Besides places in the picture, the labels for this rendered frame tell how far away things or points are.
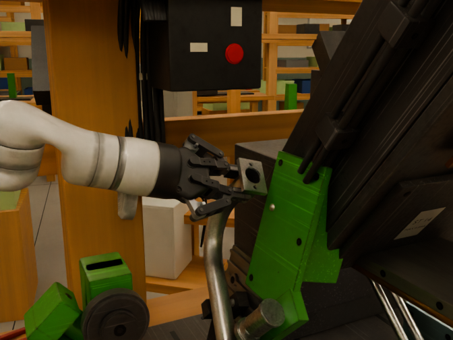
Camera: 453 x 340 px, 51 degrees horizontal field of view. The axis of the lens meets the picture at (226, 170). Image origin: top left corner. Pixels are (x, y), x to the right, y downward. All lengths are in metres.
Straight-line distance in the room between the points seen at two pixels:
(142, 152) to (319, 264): 0.28
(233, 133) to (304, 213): 0.46
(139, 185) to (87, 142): 0.08
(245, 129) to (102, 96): 0.35
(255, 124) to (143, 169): 0.52
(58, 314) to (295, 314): 0.29
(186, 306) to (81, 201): 0.34
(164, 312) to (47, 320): 0.51
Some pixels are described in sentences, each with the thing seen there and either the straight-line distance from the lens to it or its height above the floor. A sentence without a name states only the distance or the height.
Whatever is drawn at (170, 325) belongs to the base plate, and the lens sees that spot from 0.97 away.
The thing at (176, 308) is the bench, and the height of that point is 0.88.
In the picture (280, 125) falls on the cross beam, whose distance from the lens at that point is 1.12.
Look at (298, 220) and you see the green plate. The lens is 0.64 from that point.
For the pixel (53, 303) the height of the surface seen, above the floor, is 1.14.
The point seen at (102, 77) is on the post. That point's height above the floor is 1.37.
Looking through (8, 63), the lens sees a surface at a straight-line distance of 7.59.
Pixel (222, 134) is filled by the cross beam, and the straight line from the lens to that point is 1.05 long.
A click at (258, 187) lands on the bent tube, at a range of 0.68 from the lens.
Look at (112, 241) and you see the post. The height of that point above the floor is 1.07.
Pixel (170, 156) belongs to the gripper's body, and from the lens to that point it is 0.62.
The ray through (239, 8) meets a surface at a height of 1.48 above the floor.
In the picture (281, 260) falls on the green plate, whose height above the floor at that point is 1.14.
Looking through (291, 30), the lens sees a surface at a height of 1.74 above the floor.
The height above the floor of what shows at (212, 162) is 1.26.
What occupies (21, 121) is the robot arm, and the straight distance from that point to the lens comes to 0.57.
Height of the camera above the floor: 1.42
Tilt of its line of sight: 14 degrees down
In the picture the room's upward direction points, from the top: straight up
